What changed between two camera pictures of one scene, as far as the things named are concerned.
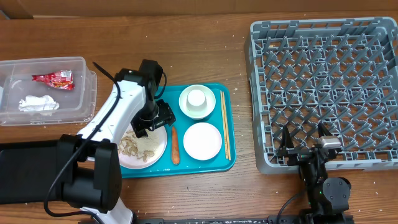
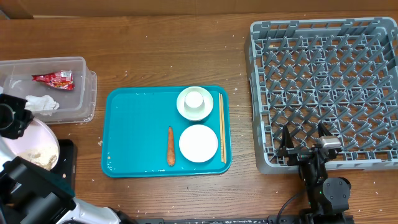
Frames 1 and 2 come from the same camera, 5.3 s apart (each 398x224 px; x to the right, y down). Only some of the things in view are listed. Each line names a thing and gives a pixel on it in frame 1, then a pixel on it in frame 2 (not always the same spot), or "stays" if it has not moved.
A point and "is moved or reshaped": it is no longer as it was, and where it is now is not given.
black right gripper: x=285 y=149 stays
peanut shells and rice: x=140 y=147 to x=46 y=158
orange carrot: x=175 y=154 is moved or reshaped
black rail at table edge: x=267 y=221 stays
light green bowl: x=210 y=99 is moved or reshaped
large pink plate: x=139 y=153 to x=39 y=144
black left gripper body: x=155 y=114 to x=12 y=115
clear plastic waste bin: x=46 y=91 stays
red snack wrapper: x=62 y=79 stays
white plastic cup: x=196 y=100 stays
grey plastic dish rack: x=341 y=72 stays
